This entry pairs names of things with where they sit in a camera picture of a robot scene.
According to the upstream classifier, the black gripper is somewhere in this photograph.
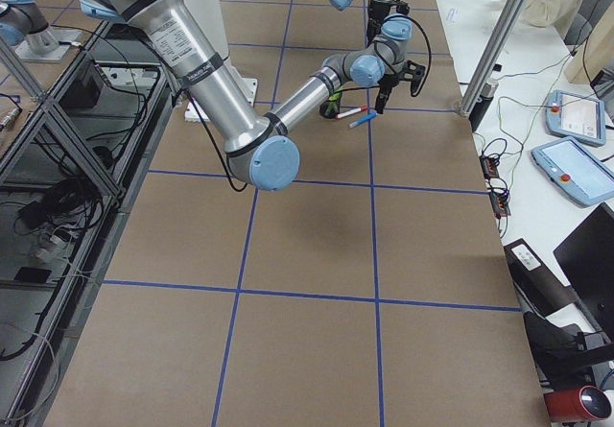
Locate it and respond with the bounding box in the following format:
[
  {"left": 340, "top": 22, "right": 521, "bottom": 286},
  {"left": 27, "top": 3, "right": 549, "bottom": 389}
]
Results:
[
  {"left": 375, "top": 74, "right": 399, "bottom": 114},
  {"left": 366, "top": 2, "right": 392, "bottom": 38}
]

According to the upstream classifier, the red capped white marker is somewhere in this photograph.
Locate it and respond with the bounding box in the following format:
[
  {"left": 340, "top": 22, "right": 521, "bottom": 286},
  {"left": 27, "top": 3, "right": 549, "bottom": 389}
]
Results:
[{"left": 335, "top": 106, "right": 368, "bottom": 119}]

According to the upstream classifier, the blue marker pen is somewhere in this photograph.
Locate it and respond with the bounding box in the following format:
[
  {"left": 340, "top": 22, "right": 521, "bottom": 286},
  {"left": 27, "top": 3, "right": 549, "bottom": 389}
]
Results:
[{"left": 348, "top": 112, "right": 378, "bottom": 129}]

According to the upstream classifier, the black mesh pen cup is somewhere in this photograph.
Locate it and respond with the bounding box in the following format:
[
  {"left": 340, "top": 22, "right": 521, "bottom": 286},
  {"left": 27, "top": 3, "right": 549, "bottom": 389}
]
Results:
[{"left": 319, "top": 99, "right": 341, "bottom": 119}]

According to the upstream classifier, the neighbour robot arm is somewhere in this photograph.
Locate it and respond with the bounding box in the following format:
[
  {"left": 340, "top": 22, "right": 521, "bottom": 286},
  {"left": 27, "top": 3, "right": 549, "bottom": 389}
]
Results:
[{"left": 1, "top": 0, "right": 49, "bottom": 46}]

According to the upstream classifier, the orange black adapter box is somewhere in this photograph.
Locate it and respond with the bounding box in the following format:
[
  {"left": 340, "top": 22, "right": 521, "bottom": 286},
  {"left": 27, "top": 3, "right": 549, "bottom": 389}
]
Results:
[{"left": 479, "top": 155, "right": 500, "bottom": 179}]

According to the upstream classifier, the brown paper table cover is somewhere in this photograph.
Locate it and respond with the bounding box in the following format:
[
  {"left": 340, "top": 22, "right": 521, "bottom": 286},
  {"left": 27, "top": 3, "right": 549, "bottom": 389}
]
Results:
[{"left": 45, "top": 0, "right": 549, "bottom": 426}]

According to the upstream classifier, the teach pendant far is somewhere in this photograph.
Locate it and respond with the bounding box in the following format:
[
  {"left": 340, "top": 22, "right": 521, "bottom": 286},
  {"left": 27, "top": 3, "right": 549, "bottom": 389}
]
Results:
[{"left": 545, "top": 90, "right": 606, "bottom": 147}]

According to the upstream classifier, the teach pendant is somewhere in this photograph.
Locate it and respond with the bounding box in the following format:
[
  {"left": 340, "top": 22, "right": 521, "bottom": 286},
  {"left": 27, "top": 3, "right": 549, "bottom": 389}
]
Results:
[
  {"left": 531, "top": 136, "right": 613, "bottom": 207},
  {"left": 545, "top": 90, "right": 606, "bottom": 147}
]

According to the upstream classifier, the teach pendant near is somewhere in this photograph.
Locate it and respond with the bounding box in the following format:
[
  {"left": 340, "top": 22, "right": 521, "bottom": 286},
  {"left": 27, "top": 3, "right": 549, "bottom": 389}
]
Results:
[{"left": 531, "top": 136, "right": 613, "bottom": 207}]

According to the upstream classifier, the white remote on box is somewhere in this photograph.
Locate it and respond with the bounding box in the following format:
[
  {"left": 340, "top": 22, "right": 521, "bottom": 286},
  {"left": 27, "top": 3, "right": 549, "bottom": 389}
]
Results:
[{"left": 511, "top": 244, "right": 542, "bottom": 272}]

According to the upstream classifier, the black monitor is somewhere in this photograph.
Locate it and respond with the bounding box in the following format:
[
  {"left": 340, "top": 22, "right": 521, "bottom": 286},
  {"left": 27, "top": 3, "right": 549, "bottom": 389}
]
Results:
[{"left": 554, "top": 203, "right": 613, "bottom": 339}]

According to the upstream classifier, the red cylinder bottle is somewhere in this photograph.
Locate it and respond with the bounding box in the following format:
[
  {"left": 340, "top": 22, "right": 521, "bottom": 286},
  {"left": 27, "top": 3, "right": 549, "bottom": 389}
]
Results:
[{"left": 544, "top": 386, "right": 613, "bottom": 423}]

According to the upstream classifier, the aluminium frame post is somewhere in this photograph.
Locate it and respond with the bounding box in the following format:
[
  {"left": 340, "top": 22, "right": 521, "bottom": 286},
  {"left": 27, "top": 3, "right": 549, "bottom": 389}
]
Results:
[{"left": 457, "top": 0, "right": 527, "bottom": 117}]

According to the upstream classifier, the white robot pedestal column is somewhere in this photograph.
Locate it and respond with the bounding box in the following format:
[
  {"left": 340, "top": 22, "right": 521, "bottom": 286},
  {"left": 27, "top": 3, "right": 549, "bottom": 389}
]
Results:
[{"left": 184, "top": 0, "right": 258, "bottom": 105}]

